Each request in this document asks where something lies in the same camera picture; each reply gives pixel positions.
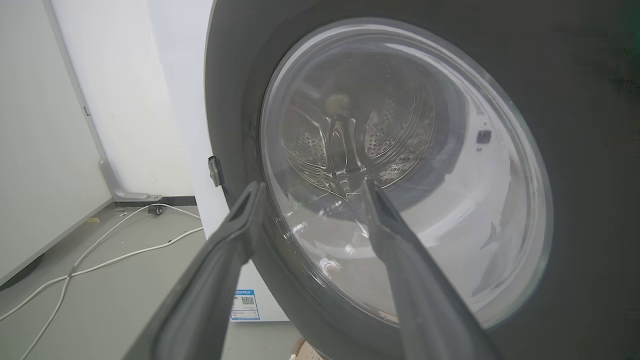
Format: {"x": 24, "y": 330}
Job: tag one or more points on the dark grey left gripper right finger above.
{"x": 425, "y": 300}

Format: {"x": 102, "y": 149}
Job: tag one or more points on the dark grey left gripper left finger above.
{"x": 200, "y": 300}

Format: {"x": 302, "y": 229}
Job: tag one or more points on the grey round washing machine door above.
{"x": 575, "y": 175}

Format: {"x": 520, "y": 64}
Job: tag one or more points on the white washing machine body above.
{"x": 192, "y": 125}

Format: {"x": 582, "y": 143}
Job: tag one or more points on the blue QR code sticker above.
{"x": 245, "y": 304}

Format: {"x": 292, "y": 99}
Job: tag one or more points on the small black caster wheel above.
{"x": 156, "y": 210}

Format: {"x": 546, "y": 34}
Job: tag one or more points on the grey metal panel foot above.
{"x": 122, "y": 187}

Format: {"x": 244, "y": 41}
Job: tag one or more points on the white partition panel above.
{"x": 45, "y": 150}

